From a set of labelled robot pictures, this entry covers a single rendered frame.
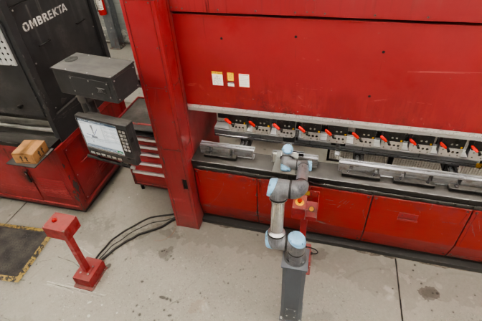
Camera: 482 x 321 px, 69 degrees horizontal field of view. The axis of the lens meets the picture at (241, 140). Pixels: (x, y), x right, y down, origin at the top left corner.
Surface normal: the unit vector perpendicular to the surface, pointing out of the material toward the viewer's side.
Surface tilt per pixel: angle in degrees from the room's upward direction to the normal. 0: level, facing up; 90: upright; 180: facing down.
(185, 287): 0
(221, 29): 90
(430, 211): 90
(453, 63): 90
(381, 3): 90
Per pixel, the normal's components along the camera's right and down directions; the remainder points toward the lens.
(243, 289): -0.05, -0.79
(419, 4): -0.26, 0.61
